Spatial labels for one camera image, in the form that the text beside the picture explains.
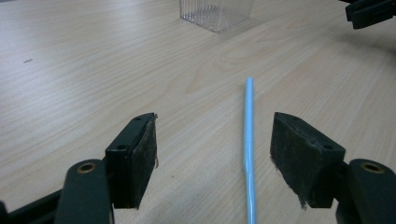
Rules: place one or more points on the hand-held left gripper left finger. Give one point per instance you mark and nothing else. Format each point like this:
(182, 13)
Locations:
(130, 155)

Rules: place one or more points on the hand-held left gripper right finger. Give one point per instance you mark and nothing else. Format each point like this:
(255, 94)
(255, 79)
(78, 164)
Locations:
(305, 155)

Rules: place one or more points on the light blue straw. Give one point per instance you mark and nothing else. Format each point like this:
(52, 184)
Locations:
(249, 124)

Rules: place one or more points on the clear plastic ribbed container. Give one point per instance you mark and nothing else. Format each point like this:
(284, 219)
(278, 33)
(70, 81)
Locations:
(214, 14)

